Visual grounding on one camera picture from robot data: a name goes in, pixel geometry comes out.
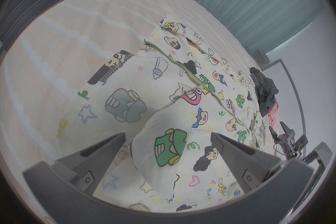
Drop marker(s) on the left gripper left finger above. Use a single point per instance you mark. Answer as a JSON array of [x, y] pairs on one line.
[[89, 165]]

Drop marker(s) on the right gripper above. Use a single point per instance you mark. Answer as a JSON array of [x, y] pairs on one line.
[[286, 142]]

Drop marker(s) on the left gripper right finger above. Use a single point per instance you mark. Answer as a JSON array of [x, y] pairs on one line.
[[244, 162]]

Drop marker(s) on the white printed pyjama top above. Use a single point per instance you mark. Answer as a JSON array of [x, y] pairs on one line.
[[168, 81]]

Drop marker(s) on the bed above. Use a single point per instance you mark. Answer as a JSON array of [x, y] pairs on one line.
[[65, 34]]

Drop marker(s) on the pink garment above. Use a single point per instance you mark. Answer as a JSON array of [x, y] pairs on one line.
[[274, 115]]

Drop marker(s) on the black garment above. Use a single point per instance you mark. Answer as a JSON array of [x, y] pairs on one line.
[[265, 91]]

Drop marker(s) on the grey bedside table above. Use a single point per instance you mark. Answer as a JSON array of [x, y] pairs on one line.
[[259, 57]]

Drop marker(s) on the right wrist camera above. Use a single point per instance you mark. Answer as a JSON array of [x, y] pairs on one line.
[[301, 144]]

